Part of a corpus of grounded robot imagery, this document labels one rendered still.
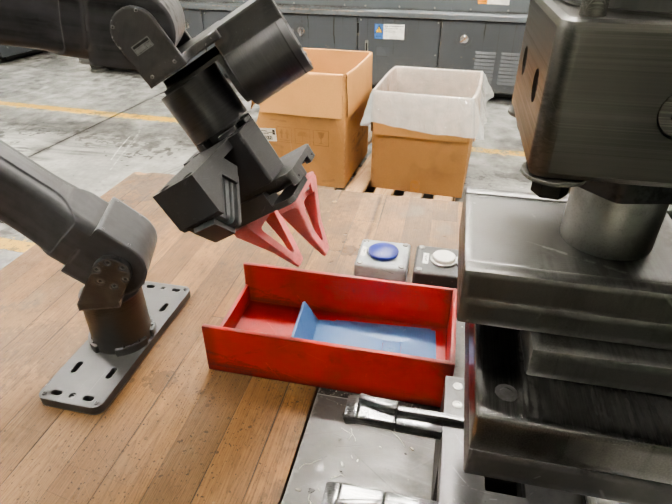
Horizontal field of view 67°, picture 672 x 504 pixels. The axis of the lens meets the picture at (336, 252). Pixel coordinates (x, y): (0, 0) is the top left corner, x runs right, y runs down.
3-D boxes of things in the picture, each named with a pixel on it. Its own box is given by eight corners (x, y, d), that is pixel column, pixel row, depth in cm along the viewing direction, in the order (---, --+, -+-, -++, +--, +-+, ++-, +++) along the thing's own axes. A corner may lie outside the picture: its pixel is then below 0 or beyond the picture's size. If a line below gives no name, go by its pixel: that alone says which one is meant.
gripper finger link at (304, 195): (338, 264, 48) (282, 183, 44) (278, 287, 51) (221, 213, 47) (351, 227, 53) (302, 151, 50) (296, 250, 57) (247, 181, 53)
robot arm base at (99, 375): (183, 240, 61) (130, 234, 63) (78, 355, 45) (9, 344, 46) (193, 293, 66) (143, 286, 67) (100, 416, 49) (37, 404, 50)
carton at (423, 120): (385, 145, 320) (390, 61, 293) (484, 155, 306) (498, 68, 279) (357, 191, 264) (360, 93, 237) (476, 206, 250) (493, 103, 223)
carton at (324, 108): (288, 141, 325) (283, 45, 294) (372, 150, 312) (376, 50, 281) (250, 178, 277) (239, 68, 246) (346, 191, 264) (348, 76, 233)
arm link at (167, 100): (267, 108, 48) (223, 41, 46) (263, 120, 43) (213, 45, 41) (208, 147, 50) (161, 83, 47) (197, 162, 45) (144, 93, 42)
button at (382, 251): (370, 251, 71) (371, 239, 70) (399, 254, 70) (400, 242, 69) (365, 267, 67) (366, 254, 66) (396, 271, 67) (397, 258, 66)
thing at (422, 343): (303, 320, 60) (302, 300, 59) (435, 333, 58) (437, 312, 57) (290, 362, 54) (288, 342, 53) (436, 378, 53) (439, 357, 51)
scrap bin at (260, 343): (248, 301, 64) (244, 261, 61) (451, 329, 60) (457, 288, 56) (208, 369, 54) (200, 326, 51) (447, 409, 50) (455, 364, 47)
